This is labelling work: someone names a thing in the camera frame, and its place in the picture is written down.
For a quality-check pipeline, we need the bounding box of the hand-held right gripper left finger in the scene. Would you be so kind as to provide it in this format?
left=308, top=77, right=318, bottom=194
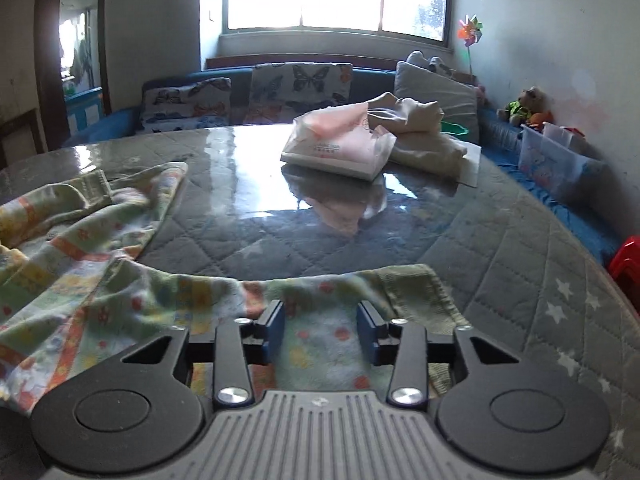
left=120, top=300, right=287, bottom=407

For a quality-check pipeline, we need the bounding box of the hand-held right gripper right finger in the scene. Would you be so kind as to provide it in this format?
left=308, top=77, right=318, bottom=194
left=356, top=301, right=522, bottom=407

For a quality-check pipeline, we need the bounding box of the pink white tissue pack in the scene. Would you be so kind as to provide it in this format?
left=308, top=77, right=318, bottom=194
left=280, top=101, right=397, bottom=182

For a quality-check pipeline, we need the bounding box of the beige cloth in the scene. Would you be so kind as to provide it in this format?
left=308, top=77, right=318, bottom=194
left=367, top=91, right=483, bottom=181

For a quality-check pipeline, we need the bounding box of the green plastic basin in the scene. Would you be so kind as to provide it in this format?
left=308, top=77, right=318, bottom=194
left=440, top=121, right=471, bottom=141

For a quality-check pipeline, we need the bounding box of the blue sofa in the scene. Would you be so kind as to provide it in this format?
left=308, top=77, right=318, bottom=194
left=62, top=67, right=623, bottom=266

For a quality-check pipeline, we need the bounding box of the small butterfly print cushion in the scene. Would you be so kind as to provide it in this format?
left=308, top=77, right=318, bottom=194
left=140, top=77, right=233, bottom=136

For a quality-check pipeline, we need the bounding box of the large butterfly print cushion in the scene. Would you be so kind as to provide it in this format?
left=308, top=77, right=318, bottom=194
left=249, top=62, right=354, bottom=126

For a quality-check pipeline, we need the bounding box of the grey pillow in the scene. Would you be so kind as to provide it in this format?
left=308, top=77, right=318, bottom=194
left=394, top=61, right=483, bottom=143

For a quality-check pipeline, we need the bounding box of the clear plastic storage box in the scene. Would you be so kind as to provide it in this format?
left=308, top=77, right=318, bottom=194
left=517, top=121, right=608, bottom=201

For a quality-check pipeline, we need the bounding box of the red plastic stool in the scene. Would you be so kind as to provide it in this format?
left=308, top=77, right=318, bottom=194
left=607, top=235, right=640, bottom=306

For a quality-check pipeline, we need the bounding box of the white black plush toy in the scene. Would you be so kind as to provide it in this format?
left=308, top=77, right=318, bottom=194
left=406, top=50, right=456, bottom=79

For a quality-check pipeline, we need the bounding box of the teddy bear in yellow vest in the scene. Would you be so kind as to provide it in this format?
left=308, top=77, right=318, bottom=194
left=504, top=86, right=548, bottom=126

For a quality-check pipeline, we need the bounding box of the blue white cabinet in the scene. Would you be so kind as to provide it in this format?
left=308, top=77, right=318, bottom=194
left=67, top=87, right=104, bottom=133

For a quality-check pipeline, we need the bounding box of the colourful pinwheel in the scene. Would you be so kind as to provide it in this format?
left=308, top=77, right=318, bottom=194
left=456, top=15, right=485, bottom=73

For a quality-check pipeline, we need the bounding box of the brown door frame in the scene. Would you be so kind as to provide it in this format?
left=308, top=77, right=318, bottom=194
left=35, top=0, right=108, bottom=151

